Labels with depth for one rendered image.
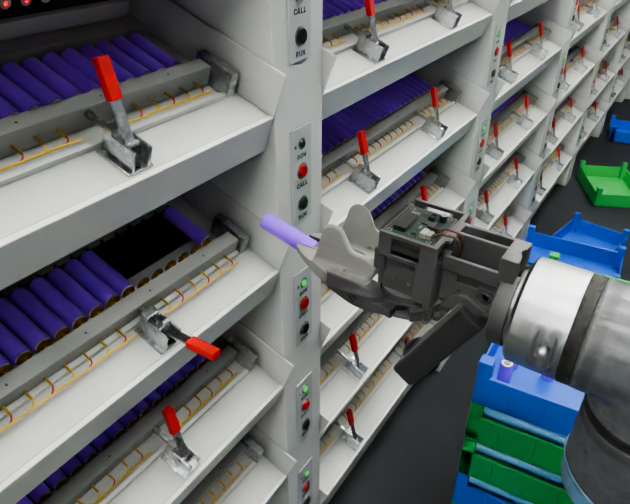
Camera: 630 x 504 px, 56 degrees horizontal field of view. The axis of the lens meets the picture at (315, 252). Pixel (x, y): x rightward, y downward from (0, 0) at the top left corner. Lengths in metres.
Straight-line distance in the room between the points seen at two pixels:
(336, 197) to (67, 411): 0.48
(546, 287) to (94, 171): 0.37
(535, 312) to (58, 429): 0.41
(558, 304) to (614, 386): 0.07
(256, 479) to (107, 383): 0.44
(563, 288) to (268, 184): 0.35
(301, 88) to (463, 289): 0.30
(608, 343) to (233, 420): 0.50
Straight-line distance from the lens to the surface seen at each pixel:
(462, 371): 1.70
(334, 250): 0.54
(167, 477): 0.77
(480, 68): 1.28
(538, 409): 0.91
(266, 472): 1.00
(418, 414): 1.56
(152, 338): 0.63
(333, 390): 1.11
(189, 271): 0.67
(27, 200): 0.49
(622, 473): 0.54
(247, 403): 0.83
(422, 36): 1.00
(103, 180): 0.51
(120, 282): 0.65
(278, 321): 0.79
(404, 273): 0.50
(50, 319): 0.62
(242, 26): 0.64
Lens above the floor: 1.14
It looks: 32 degrees down
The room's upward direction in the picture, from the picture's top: straight up
